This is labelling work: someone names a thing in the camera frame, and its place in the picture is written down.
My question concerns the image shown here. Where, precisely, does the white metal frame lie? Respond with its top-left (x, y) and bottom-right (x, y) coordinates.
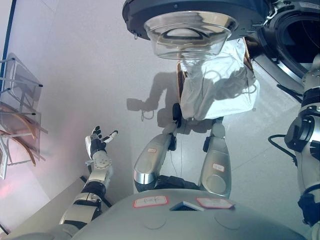
top-left (0, 134), bottom-right (16, 180)

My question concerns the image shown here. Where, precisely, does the silver right robot leg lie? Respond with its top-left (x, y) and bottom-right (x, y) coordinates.
top-left (199, 116), bottom-right (232, 199)

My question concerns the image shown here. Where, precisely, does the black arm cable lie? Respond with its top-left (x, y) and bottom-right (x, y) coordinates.
top-left (268, 134), bottom-right (299, 166)

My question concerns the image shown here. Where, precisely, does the transparent acrylic chair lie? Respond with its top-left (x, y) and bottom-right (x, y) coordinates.
top-left (0, 52), bottom-right (44, 124)

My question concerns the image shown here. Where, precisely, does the silver left robot leg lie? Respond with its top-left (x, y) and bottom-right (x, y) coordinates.
top-left (133, 102), bottom-right (183, 194)

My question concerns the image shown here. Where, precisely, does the red-bordered white torso label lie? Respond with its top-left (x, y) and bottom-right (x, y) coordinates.
top-left (195, 197), bottom-right (236, 210)
top-left (132, 195), bottom-right (170, 209)

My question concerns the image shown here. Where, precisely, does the round washer door with glass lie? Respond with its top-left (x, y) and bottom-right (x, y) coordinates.
top-left (122, 0), bottom-right (272, 61)

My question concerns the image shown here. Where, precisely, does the curved wooden chair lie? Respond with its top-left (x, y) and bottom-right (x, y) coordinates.
top-left (0, 102), bottom-right (50, 168)

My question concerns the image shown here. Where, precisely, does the grey front-load washing machine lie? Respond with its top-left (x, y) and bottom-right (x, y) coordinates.
top-left (246, 0), bottom-right (320, 101)

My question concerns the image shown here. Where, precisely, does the silver robot leg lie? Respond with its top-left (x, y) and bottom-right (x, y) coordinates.
top-left (199, 116), bottom-right (232, 199)
top-left (133, 102), bottom-right (183, 194)

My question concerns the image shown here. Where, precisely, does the silver robot torso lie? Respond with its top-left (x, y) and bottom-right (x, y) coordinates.
top-left (9, 174), bottom-right (320, 240)

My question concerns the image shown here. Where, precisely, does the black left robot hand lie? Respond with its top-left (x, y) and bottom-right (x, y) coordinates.
top-left (85, 125), bottom-right (120, 160)

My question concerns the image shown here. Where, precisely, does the white fabric basket liner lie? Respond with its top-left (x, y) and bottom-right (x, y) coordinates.
top-left (179, 37), bottom-right (261, 121)

